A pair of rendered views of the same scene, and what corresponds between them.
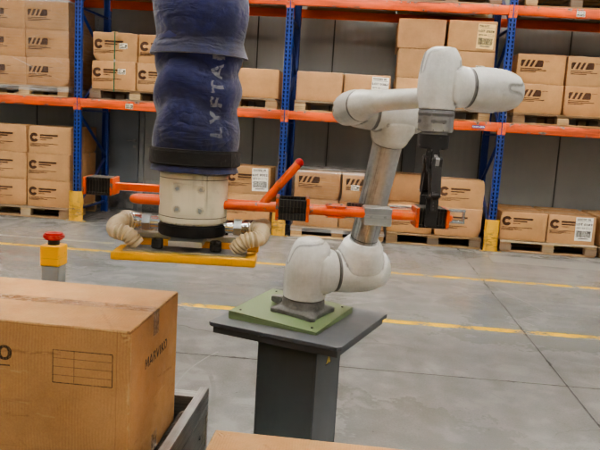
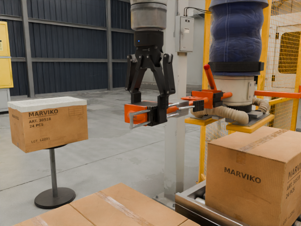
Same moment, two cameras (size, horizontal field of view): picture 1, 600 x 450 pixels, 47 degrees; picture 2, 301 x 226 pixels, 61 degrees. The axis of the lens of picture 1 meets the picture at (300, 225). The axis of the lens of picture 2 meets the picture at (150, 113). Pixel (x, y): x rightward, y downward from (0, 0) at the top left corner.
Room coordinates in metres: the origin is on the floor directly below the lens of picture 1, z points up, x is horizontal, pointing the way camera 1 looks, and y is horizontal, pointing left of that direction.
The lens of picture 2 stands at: (2.19, -0.83, 1.37)
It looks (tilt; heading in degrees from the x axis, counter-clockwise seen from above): 11 degrees down; 131
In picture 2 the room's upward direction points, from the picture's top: straight up
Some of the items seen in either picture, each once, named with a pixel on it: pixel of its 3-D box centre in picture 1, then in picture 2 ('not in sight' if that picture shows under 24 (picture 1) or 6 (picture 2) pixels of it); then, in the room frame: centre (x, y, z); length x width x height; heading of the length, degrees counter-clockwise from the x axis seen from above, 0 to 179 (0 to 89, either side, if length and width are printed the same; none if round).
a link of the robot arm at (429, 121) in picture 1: (435, 122); (148, 19); (1.75, -0.32, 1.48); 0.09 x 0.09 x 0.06
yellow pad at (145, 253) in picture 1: (186, 249); (212, 113); (1.63, 0.27, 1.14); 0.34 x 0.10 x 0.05; 91
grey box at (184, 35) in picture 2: not in sight; (184, 34); (0.91, 1.14, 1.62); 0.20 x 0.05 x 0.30; 84
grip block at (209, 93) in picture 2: (292, 208); (206, 98); (1.74, 0.02, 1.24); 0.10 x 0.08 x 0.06; 1
